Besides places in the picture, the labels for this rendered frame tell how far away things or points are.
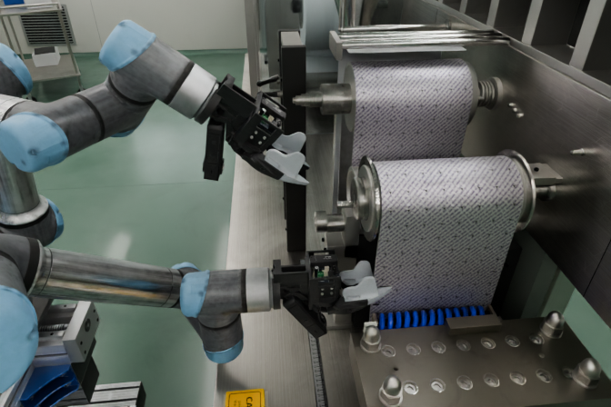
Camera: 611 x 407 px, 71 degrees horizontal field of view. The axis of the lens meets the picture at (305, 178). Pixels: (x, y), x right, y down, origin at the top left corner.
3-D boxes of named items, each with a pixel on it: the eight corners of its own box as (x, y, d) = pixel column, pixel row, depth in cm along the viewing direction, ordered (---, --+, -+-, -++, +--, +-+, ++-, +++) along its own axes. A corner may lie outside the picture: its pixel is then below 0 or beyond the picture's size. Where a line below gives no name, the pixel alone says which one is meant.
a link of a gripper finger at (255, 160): (282, 179, 68) (237, 145, 65) (276, 184, 69) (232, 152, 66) (287, 163, 72) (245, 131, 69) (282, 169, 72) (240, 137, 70)
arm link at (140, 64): (112, 44, 65) (132, 4, 60) (176, 86, 69) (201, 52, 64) (87, 74, 60) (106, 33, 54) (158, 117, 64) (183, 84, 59)
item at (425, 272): (369, 315, 81) (377, 240, 72) (487, 306, 83) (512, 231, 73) (369, 317, 81) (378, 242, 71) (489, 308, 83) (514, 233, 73)
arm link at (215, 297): (189, 296, 79) (183, 262, 75) (249, 292, 80) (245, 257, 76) (183, 331, 73) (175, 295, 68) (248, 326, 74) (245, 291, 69)
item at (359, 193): (361, 210, 69) (354, 227, 75) (373, 209, 69) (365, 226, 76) (355, 169, 72) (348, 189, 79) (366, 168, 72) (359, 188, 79)
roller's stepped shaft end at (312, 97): (292, 104, 92) (292, 90, 90) (320, 104, 92) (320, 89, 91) (293, 110, 89) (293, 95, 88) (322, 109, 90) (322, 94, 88)
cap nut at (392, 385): (375, 386, 68) (378, 369, 66) (398, 384, 68) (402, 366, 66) (381, 409, 65) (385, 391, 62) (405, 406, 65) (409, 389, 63)
